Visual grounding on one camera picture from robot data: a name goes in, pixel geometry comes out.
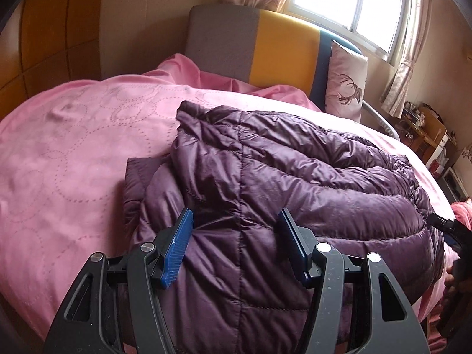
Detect red cloth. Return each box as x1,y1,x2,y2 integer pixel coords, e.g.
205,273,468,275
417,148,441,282
452,198,472,226

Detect white appliance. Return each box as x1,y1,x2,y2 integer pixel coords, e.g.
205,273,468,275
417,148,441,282
440,166,467,204

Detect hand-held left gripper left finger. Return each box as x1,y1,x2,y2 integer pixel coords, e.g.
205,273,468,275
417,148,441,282
42,206,194,354

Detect wooden wardrobe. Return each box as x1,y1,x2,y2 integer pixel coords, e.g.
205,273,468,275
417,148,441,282
0,0,107,119

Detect pink dotted blanket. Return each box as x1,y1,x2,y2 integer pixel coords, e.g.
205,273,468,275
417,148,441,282
0,74,454,340

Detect window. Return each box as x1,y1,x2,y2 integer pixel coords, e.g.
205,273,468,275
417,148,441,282
280,0,414,60

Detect grey yellow blue headboard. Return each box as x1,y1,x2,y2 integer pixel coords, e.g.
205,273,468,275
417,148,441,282
184,4,364,113

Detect purple down jacket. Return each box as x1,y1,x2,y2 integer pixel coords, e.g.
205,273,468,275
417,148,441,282
123,100,448,354

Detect wooden desk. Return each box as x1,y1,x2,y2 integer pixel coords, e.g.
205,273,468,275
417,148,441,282
400,107,448,165

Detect grey metal bed rail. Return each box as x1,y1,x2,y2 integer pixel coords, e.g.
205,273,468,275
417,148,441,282
361,101,401,141

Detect deer print pillow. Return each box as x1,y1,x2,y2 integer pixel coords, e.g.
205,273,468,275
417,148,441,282
324,40,369,122

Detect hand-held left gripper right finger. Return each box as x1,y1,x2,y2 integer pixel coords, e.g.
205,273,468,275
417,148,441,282
277,208,430,354

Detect pink bed sheet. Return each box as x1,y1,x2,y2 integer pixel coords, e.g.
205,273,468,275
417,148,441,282
151,53,321,111

